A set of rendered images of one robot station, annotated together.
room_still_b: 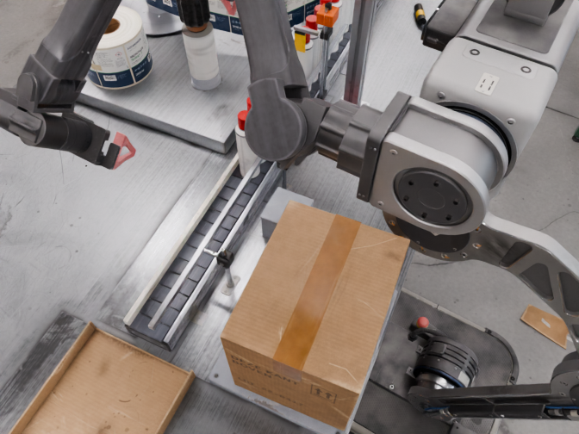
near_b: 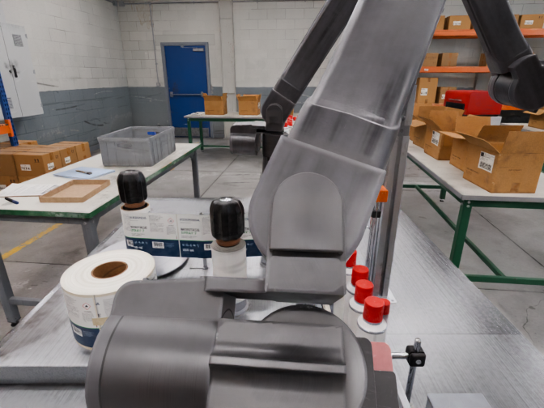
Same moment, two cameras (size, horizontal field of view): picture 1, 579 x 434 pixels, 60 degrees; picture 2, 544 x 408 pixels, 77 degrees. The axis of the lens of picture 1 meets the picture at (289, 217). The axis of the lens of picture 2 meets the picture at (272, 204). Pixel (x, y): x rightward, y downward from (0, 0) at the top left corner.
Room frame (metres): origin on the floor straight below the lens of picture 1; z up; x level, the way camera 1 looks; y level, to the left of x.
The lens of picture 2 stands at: (0.46, 0.47, 1.45)
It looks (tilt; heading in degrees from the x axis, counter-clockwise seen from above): 20 degrees down; 335
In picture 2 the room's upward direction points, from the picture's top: straight up
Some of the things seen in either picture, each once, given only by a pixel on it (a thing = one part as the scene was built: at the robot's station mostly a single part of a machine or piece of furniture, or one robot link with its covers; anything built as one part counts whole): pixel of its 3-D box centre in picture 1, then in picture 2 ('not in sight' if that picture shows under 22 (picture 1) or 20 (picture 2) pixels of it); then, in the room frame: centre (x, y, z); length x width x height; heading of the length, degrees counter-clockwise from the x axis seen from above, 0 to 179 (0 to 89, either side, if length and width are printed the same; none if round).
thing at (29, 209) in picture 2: not in sight; (125, 213); (3.31, 0.47, 0.40); 1.90 x 0.75 x 0.80; 149
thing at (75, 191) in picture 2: not in sight; (77, 190); (2.69, 0.70, 0.82); 0.34 x 0.24 x 0.03; 155
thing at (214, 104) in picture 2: not in sight; (215, 104); (6.85, -1.33, 0.97); 0.47 x 0.41 x 0.37; 145
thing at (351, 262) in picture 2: not in sight; (346, 289); (1.01, 0.03, 0.98); 0.05 x 0.05 x 0.20
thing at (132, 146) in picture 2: not in sight; (141, 145); (3.50, 0.26, 0.91); 0.60 x 0.40 x 0.22; 153
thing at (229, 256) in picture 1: (218, 264); not in sight; (0.55, 0.16, 0.91); 0.07 x 0.03 x 0.16; 65
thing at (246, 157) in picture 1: (247, 145); (368, 348); (0.84, 0.10, 0.98); 0.05 x 0.05 x 0.20
